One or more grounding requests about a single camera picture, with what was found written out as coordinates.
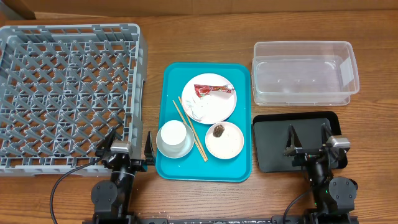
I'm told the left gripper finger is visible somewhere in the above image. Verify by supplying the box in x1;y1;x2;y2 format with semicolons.
99;128;116;152
144;131;155;166

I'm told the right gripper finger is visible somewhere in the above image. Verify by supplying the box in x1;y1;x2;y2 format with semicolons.
321;123;333;144
285;124;302;153

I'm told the grey bowl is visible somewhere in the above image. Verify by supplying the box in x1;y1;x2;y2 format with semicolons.
156;124;194;159

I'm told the white cup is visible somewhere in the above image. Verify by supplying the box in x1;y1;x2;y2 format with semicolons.
160;120;187;146

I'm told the wooden chopstick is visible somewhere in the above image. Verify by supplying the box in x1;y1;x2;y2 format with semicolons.
172;100;208;162
183;109;208;162

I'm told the pink small bowl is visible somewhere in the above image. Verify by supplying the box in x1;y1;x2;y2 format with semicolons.
205;121;244;160

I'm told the brown food scrap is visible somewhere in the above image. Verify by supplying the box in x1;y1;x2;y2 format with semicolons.
213;124;224;138

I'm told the red snack wrapper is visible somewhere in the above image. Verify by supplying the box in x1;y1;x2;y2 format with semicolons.
194;84;234;98

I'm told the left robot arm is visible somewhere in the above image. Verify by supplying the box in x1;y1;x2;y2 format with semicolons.
91;129;155;223

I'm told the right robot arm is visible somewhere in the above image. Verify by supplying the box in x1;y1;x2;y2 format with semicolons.
282;124;358;223

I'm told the black waste tray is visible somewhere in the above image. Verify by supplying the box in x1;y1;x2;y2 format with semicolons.
253;111;341;172

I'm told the grey dishwasher rack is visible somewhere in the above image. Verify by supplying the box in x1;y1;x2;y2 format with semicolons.
1;24;147;177

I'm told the teal plastic tray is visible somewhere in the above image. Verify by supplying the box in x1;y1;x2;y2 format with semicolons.
155;63;252;182

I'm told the clear plastic bin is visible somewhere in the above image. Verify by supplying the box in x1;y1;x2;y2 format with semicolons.
252;41;360;106

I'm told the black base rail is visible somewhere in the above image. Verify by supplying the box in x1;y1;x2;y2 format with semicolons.
82;214;360;224

